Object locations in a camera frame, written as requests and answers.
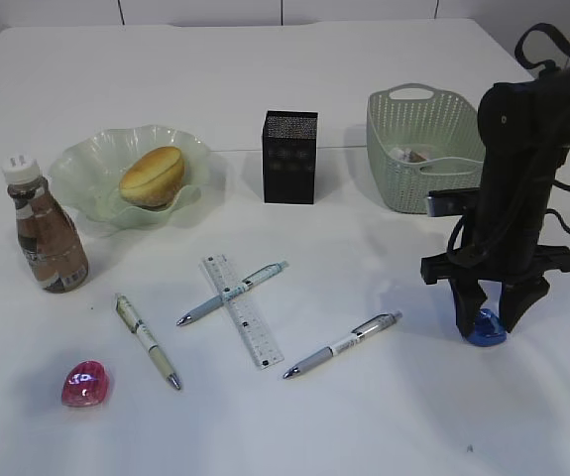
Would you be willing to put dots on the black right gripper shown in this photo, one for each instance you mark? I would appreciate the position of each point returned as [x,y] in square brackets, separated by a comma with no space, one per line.
[514,260]

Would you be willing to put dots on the white paper ball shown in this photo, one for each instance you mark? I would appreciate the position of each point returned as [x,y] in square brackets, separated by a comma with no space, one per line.
[401,154]

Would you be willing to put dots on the brown bread loaf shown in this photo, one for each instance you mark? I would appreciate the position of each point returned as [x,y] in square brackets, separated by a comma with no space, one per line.
[155,179]

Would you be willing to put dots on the brown coffee drink bottle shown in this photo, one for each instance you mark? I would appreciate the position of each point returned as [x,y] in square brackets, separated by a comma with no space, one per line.
[46,234]

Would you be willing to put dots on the small grey paper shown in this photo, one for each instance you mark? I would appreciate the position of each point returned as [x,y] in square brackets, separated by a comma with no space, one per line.
[416,157]

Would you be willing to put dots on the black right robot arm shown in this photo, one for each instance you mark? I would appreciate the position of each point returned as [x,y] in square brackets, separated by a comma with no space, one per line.
[525,128]

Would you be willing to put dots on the grey grip ballpoint pen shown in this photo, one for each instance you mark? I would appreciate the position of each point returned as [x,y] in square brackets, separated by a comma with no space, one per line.
[357,335]

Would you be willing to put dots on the green plastic woven basket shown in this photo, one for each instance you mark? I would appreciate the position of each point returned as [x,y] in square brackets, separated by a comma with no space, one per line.
[440,124]

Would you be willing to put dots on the black mesh pen holder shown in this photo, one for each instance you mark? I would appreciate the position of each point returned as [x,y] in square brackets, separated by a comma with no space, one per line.
[289,156]

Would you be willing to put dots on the blue grip pen on ruler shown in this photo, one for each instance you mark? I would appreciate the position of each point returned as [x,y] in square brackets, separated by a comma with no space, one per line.
[228,294]

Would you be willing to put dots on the beige grip ballpoint pen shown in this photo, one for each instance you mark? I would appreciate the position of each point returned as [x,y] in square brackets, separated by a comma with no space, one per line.
[139,328]

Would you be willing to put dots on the green wavy glass plate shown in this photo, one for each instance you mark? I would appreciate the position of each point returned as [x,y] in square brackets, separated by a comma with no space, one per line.
[86,175]

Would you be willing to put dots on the clear plastic ruler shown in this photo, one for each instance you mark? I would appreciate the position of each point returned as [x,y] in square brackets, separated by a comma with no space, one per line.
[254,332]

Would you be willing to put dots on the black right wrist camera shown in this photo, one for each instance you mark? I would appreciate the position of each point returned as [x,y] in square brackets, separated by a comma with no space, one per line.
[451,202]

